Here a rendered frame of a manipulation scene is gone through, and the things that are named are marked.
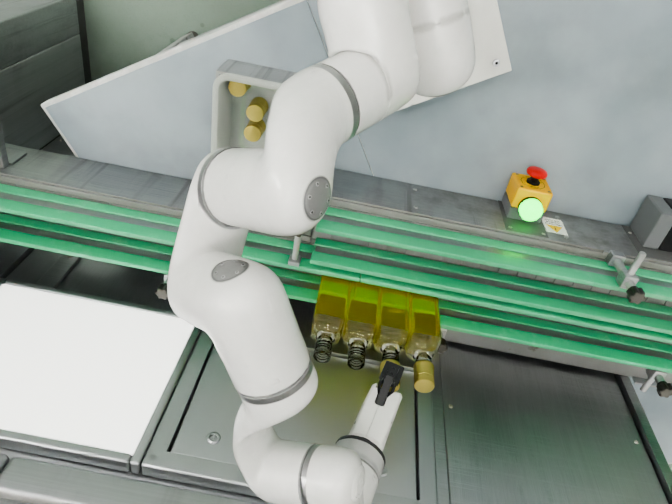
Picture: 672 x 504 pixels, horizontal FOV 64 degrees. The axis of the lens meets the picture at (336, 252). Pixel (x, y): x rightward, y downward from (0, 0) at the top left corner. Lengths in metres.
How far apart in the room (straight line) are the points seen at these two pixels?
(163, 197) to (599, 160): 0.88
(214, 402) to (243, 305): 0.52
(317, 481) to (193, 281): 0.27
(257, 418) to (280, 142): 0.28
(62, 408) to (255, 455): 0.43
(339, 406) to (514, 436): 0.35
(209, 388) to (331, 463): 0.42
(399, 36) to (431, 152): 0.55
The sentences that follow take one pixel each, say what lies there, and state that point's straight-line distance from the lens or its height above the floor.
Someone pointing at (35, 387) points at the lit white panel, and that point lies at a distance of 1.06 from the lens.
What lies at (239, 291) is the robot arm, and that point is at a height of 1.41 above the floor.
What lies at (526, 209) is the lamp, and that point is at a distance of 1.09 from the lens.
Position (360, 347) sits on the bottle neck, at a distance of 0.93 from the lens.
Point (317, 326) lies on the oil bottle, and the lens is 0.94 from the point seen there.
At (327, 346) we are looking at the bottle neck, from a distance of 0.92.
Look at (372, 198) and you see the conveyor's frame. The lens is 1.05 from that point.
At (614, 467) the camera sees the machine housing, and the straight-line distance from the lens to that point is 1.21.
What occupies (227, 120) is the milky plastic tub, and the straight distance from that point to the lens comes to 1.11.
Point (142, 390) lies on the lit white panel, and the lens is 1.02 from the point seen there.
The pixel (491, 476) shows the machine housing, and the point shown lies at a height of 1.19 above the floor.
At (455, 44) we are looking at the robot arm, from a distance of 0.68.
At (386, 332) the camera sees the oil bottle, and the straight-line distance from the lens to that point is 0.95.
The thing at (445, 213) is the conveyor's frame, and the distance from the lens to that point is 1.07.
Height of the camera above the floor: 1.77
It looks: 55 degrees down
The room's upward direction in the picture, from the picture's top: 169 degrees counter-clockwise
